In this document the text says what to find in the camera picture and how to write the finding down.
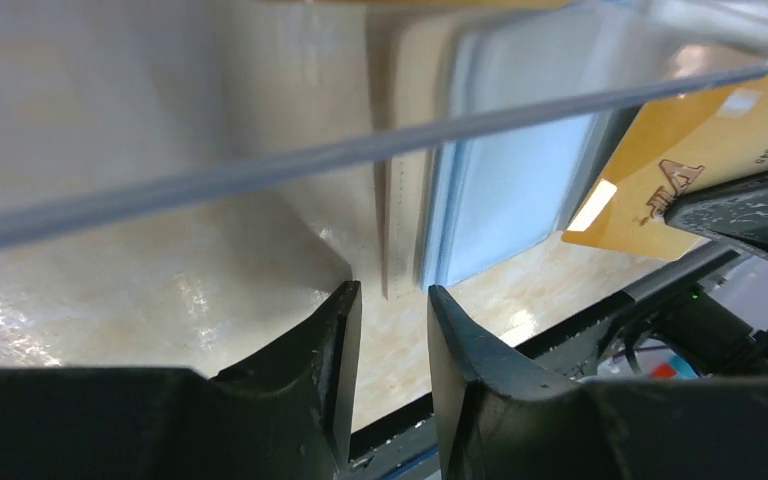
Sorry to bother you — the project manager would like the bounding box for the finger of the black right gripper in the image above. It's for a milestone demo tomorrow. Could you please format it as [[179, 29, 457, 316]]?
[[664, 171, 768, 261]]

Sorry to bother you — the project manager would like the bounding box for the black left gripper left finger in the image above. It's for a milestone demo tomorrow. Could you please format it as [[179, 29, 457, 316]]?
[[0, 281, 362, 479]]

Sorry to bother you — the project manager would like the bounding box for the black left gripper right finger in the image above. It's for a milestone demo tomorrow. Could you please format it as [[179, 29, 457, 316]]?
[[427, 284, 768, 480]]

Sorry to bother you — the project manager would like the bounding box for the gold credit card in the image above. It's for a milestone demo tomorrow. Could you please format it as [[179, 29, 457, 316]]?
[[561, 75, 768, 261]]

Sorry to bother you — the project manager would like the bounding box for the clear acrylic card box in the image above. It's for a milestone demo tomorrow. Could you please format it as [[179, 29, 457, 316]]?
[[0, 1, 768, 249]]

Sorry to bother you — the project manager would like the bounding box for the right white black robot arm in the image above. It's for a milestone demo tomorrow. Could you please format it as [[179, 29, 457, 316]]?
[[625, 171, 768, 376]]

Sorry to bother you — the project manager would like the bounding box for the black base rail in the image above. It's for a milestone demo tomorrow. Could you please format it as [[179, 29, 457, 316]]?
[[347, 241, 768, 480]]

